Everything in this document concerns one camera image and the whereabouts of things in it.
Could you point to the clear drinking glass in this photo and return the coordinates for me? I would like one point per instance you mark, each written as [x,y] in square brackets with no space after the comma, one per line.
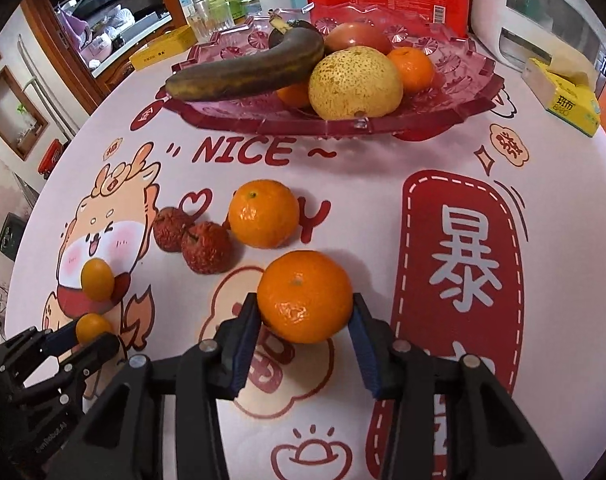
[206,17]

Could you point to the white cup dispenser appliance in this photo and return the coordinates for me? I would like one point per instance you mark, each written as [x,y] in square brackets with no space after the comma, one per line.
[516,30]

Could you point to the large orange mandarin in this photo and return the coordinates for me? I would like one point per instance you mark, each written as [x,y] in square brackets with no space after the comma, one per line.
[305,297]

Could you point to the red lychee left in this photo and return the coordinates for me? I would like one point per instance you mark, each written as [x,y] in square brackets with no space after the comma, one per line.
[169,227]

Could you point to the yellow tissue box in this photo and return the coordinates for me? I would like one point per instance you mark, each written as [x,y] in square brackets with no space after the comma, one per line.
[575,104]

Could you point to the wooden kitchen cabinet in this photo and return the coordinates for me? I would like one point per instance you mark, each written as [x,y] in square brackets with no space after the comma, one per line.
[90,42]

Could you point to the red lychee right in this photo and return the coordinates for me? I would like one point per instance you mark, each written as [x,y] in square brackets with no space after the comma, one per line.
[207,248]

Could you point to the pink glass fruit plate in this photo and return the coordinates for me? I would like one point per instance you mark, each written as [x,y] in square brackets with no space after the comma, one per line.
[465,82]

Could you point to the printed cartoon tablecloth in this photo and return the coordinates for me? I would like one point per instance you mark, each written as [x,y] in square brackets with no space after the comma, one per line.
[487,239]

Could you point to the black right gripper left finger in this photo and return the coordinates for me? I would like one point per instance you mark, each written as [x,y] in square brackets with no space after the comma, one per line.
[121,436]

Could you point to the red lychee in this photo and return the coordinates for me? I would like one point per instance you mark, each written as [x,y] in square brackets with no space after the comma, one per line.
[207,248]
[169,227]

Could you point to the white blue carton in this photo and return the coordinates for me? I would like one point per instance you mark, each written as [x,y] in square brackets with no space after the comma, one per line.
[188,2]

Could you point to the dark overripe banana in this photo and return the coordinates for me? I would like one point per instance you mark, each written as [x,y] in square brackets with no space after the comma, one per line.
[235,78]

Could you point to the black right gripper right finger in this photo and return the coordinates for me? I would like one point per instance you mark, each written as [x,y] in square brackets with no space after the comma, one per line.
[487,436]

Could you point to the yellow flat box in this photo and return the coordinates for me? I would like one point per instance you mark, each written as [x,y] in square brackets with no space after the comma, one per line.
[166,46]

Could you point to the small yellow kumquat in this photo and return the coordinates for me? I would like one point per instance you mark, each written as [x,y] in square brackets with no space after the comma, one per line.
[90,327]

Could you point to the orange mandarin with stem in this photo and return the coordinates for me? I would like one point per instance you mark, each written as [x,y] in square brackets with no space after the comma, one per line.
[294,96]

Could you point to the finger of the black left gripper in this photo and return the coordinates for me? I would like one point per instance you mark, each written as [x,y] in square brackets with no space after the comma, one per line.
[22,354]
[87,361]

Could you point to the red apple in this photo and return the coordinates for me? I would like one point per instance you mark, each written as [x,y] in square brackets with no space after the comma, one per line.
[355,34]

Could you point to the yellow pear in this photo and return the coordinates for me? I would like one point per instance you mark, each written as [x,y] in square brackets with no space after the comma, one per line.
[355,82]

